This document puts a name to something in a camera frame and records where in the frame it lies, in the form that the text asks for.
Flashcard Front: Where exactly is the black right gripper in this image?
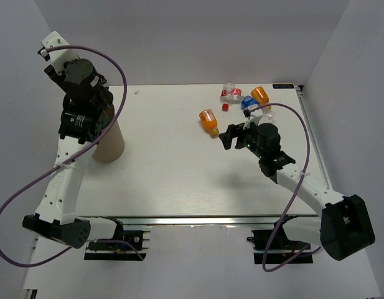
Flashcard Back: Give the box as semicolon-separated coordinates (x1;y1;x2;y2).
218;118;265;159

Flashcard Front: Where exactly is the orange juice bottle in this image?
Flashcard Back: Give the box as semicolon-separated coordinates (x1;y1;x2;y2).
250;86;271;110
199;109;219;138

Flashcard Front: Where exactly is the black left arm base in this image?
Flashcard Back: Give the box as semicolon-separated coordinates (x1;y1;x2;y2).
84;224;152;262

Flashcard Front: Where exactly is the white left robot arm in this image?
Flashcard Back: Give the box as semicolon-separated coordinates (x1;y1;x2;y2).
22;59;124;249

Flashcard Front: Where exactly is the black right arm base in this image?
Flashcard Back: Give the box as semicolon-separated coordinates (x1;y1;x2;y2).
245;216;313;267

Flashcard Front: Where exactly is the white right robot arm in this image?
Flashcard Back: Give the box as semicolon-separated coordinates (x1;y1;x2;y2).
219;123;375;261

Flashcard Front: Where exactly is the brown cardboard cylinder bin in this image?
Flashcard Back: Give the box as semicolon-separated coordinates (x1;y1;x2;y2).
62;90;126;163

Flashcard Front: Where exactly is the blue label bottle far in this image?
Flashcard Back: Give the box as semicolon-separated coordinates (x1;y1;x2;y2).
240;96;275;124

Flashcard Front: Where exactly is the crushed red label bottle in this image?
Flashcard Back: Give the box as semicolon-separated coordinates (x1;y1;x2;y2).
220;82;242;103

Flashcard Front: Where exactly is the blue sticker right corner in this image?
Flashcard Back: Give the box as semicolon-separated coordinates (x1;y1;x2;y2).
272;83;294;89

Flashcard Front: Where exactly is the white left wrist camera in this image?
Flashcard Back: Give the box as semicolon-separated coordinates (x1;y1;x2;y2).
38;31;79;75

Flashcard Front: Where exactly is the aluminium table front rail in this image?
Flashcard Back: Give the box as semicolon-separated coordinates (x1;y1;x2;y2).
95;214;317;227

